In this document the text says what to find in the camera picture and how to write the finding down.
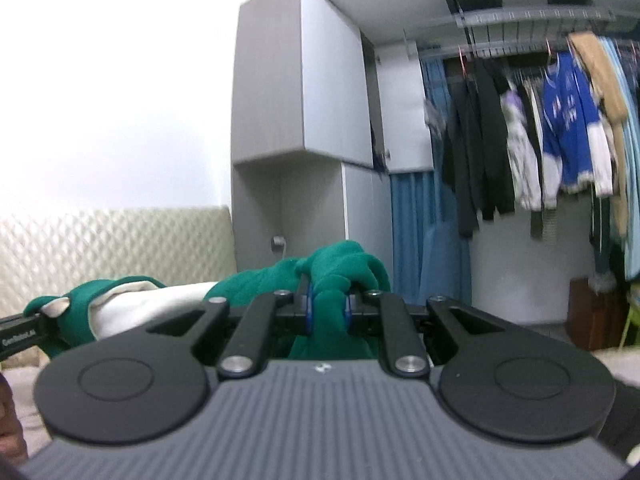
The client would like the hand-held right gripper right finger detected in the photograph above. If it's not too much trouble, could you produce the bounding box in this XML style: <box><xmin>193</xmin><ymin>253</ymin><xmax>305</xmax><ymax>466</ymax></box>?
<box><xmin>345</xmin><ymin>287</ymin><xmax>506</xmax><ymax>378</ymax></box>

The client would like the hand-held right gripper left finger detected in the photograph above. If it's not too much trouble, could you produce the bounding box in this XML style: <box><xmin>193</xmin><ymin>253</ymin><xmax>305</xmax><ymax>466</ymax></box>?
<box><xmin>145</xmin><ymin>280</ymin><xmax>315</xmax><ymax>378</ymax></box>

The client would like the green sweatshirt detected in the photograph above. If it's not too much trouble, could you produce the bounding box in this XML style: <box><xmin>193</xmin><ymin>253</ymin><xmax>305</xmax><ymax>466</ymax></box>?
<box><xmin>22</xmin><ymin>240</ymin><xmax>393</xmax><ymax>361</ymax></box>

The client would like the person's left forearm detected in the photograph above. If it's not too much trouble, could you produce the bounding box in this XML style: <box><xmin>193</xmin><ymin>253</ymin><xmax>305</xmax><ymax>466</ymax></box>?
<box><xmin>0</xmin><ymin>375</ymin><xmax>29</xmax><ymax>467</ymax></box>

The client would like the ceiling clothes drying rack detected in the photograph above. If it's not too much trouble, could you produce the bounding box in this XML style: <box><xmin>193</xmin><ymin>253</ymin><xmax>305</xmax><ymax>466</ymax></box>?
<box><xmin>442</xmin><ymin>0</ymin><xmax>640</xmax><ymax>58</ymax></box>

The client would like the blue covered chair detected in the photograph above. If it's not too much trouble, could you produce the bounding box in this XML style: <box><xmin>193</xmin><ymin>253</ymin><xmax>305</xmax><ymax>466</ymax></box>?
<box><xmin>419</xmin><ymin>205</ymin><xmax>472</xmax><ymax>306</ymax></box>

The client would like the blue curtain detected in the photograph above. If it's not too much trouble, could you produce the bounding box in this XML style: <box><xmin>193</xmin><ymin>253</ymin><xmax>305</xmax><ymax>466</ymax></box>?
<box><xmin>390</xmin><ymin>57</ymin><xmax>473</xmax><ymax>306</ymax></box>

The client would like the beige quilted headboard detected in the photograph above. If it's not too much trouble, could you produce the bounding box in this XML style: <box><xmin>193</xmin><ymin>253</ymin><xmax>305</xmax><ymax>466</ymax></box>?
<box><xmin>0</xmin><ymin>206</ymin><xmax>237</xmax><ymax>317</ymax></box>

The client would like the grey checked hanging garment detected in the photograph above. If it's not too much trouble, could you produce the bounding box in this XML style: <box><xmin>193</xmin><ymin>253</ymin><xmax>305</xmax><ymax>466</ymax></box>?
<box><xmin>530</xmin><ymin>205</ymin><xmax>559</xmax><ymax>244</ymax></box>

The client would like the grey wardrobe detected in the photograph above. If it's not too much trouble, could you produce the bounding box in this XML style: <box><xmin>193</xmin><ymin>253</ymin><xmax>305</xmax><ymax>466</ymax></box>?
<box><xmin>230</xmin><ymin>0</ymin><xmax>436</xmax><ymax>266</ymax></box>

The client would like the white patterned hanging garment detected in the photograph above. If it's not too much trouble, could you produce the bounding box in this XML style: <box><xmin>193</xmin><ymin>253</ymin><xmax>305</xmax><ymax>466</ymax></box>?
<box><xmin>502</xmin><ymin>87</ymin><xmax>544</xmax><ymax>212</ymax></box>

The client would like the brown wooden cabinet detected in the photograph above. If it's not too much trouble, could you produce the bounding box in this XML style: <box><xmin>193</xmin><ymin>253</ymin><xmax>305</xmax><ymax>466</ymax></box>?
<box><xmin>567</xmin><ymin>277</ymin><xmax>626</xmax><ymax>351</ymax></box>

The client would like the blue and white jacket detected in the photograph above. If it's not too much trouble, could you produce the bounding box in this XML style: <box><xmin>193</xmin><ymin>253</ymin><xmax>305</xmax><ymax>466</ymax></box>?
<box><xmin>540</xmin><ymin>52</ymin><xmax>615</xmax><ymax>208</ymax></box>

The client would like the green plastic stool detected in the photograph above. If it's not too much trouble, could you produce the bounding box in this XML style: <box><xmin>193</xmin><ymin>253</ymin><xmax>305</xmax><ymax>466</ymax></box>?
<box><xmin>620</xmin><ymin>300</ymin><xmax>640</xmax><ymax>348</ymax></box>

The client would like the dark cloth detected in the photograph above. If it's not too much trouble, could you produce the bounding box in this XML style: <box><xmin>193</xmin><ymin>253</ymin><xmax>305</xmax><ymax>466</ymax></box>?
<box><xmin>597</xmin><ymin>377</ymin><xmax>640</xmax><ymax>466</ymax></box>

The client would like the light blue hanging garment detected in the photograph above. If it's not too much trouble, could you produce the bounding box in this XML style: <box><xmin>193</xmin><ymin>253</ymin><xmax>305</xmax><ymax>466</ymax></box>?
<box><xmin>600</xmin><ymin>37</ymin><xmax>640</xmax><ymax>281</ymax></box>

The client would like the tan hanging coat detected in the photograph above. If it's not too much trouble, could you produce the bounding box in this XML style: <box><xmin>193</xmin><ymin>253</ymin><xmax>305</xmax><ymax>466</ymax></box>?
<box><xmin>567</xmin><ymin>32</ymin><xmax>632</xmax><ymax>238</ymax></box>

